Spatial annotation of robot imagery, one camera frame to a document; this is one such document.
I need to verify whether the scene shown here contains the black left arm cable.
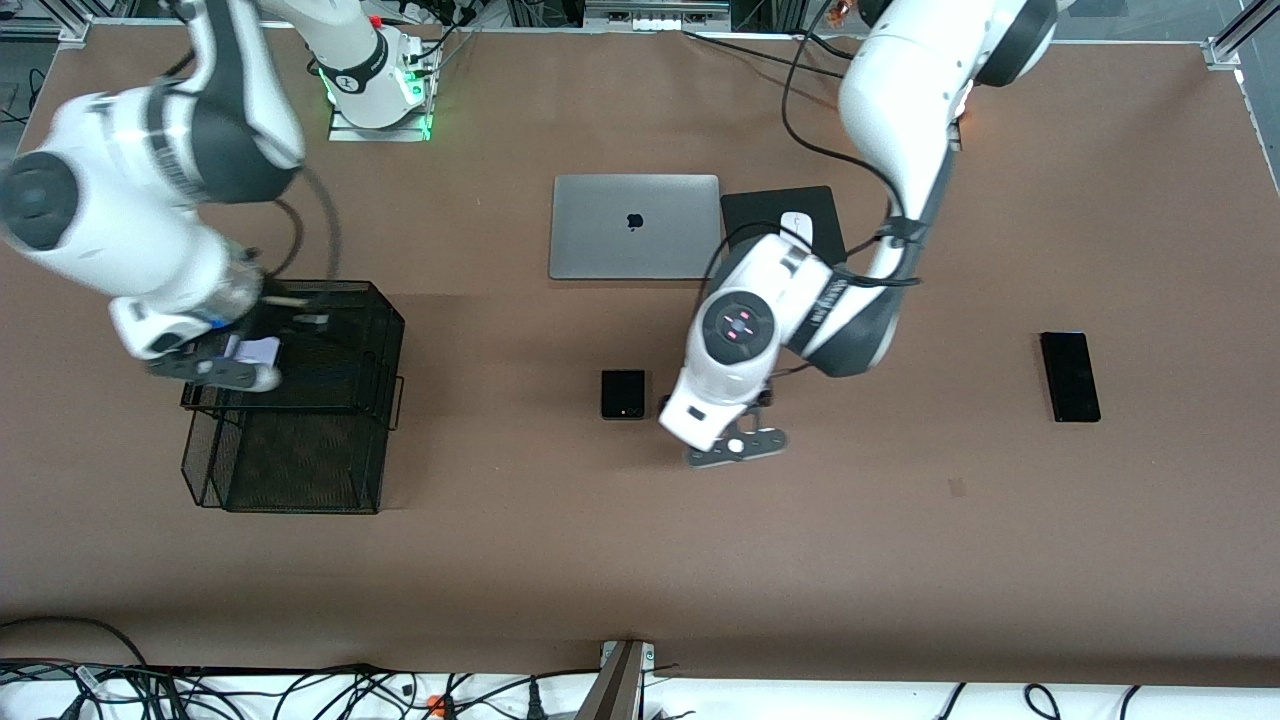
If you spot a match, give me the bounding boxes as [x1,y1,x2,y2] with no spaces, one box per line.
[700,0,926,301]

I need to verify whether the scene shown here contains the lavender flip phone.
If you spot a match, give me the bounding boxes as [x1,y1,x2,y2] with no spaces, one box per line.
[224,336,282,369]

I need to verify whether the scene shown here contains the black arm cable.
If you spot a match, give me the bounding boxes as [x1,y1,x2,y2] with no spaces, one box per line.
[160,0,341,291]
[700,0,926,301]

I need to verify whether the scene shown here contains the black cable on table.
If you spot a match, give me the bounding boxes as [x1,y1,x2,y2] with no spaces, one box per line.
[683,28,851,83]

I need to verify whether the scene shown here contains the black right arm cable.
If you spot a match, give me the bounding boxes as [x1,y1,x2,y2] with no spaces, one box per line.
[160,0,341,291]

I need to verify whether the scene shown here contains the grey camera mount pole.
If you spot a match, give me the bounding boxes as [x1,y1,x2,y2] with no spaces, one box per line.
[575,640,656,720]

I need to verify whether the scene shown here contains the aluminium frame profile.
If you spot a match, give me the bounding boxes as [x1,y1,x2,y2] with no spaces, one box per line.
[0,15,91,43]
[1203,0,1280,71]

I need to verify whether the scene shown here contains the black mesh organiser frame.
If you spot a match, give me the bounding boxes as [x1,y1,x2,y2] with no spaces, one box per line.
[181,280,406,432]

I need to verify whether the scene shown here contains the silver closed laptop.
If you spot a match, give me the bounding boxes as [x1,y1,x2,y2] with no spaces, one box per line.
[548,174,723,281]

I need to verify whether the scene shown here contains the black slab smartphone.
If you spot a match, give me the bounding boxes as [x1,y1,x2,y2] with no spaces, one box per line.
[1040,331,1102,424]

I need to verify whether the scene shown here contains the grey looped cable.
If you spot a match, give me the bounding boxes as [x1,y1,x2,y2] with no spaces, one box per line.
[0,616,151,669]

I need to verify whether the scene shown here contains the white power strip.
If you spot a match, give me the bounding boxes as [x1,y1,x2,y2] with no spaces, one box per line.
[583,0,732,32]

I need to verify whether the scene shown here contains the black mouse pad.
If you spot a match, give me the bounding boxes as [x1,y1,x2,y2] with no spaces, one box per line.
[720,185,849,263]

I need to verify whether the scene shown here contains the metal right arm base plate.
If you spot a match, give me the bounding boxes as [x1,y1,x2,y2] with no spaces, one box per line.
[328,95,433,143]

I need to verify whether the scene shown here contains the black mesh drawer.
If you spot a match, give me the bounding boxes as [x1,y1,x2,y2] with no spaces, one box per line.
[181,405,386,515]

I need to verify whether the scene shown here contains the black flip phone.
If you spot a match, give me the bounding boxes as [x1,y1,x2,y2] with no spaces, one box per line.
[601,370,646,421]

